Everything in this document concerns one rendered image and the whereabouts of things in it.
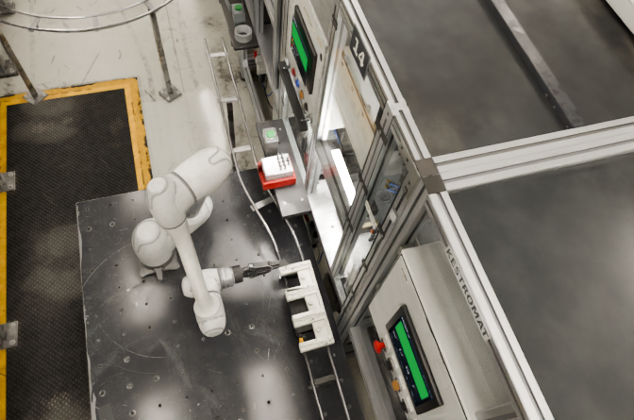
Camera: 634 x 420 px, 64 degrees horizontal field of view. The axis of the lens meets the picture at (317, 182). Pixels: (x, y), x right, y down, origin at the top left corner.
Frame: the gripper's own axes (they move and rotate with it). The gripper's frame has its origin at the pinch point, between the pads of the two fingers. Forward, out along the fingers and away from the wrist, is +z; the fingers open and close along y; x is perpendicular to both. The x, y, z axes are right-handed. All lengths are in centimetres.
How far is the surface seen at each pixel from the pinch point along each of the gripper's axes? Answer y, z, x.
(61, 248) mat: -86, -112, 74
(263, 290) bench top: -19.8, -7.5, -3.3
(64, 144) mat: -86, -107, 149
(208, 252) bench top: -19.8, -28.6, 21.3
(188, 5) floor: -88, -5, 271
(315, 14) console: 95, 20, 45
